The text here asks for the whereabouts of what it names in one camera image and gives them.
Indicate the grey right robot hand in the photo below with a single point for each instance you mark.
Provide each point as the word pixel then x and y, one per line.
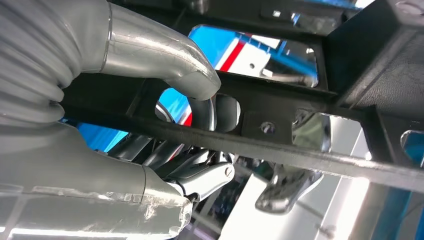
pixel 66 172

